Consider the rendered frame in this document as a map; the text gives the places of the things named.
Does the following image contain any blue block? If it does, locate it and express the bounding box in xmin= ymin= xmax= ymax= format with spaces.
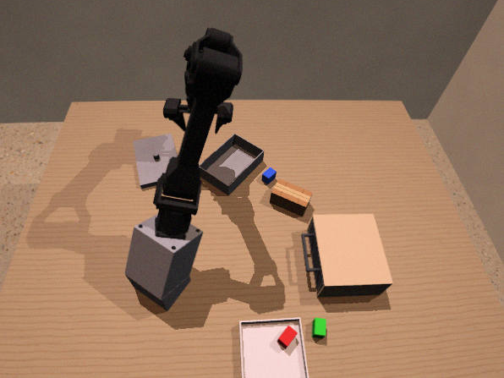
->
xmin=261 ymin=167 xmax=277 ymax=184

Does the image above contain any green block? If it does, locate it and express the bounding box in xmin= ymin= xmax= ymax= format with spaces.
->
xmin=312 ymin=318 xmax=326 ymax=339

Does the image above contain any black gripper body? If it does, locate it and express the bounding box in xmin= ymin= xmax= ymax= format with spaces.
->
xmin=163 ymin=91 xmax=233 ymax=123

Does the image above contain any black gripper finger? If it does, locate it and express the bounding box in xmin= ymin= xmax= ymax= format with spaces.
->
xmin=169 ymin=113 xmax=186 ymax=131
xmin=215 ymin=119 xmax=227 ymax=134

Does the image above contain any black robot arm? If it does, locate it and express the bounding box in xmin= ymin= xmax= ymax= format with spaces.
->
xmin=153 ymin=28 xmax=243 ymax=239

